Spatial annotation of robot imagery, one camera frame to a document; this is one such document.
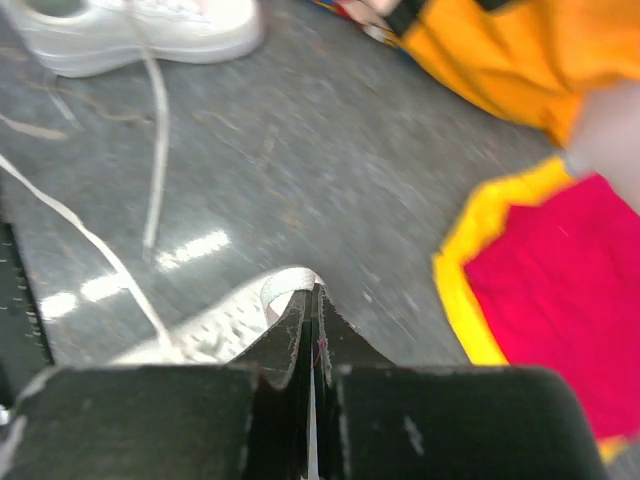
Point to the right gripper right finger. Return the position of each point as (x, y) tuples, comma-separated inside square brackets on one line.
[(379, 420)]

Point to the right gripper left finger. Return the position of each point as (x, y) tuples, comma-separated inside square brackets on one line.
[(247, 419)]

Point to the white sneaker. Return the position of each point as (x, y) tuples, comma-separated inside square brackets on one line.
[(79, 39), (219, 333)]

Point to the yellow folded cloth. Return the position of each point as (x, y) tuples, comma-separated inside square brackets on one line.
[(482, 221)]

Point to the red folded cloth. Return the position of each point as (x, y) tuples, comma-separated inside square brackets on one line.
[(560, 289)]

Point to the orange Mickey Mouse bag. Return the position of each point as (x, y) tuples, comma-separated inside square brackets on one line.
[(527, 62)]

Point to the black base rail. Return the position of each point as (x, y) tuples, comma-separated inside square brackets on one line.
[(25, 350)]

